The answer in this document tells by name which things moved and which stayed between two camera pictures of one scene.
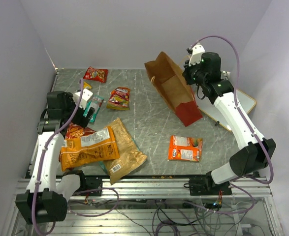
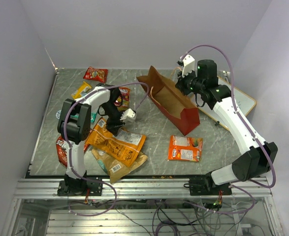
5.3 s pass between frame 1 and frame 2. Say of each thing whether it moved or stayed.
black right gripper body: moved
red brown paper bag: moved
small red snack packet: stayed
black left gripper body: moved
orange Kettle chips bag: moved
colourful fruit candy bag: stayed
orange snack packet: stayed
